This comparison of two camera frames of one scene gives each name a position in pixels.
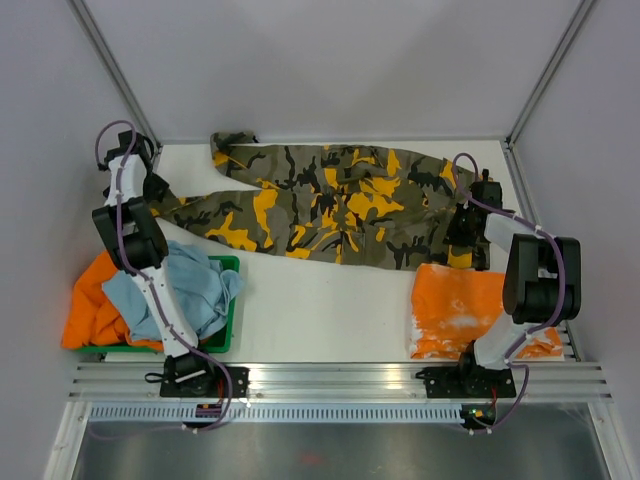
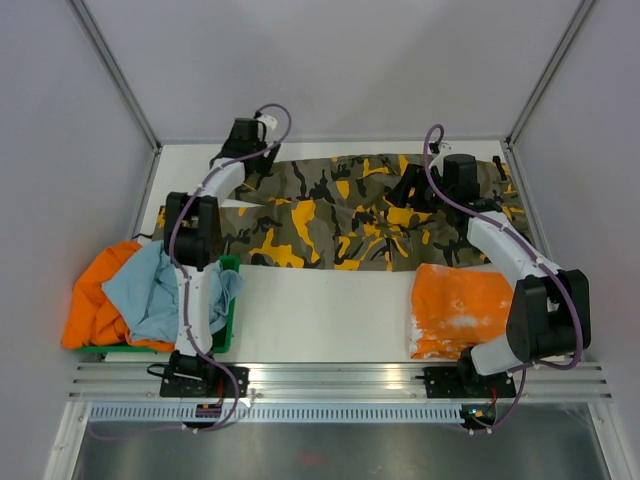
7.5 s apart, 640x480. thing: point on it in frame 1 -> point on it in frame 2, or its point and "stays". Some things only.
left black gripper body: [153, 186] -> [262, 163]
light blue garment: [202, 291] stays
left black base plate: [217, 388] stays
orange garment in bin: [94, 319] stays
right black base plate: [464, 382] stays
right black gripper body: [459, 232] -> [431, 200]
